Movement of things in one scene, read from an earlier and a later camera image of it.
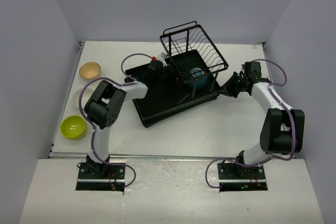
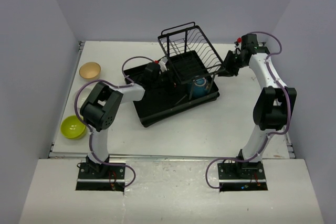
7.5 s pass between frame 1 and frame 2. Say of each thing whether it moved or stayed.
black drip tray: stayed
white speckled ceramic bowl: stayed
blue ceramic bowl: moved
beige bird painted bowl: stayed
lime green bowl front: stayed
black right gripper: moved
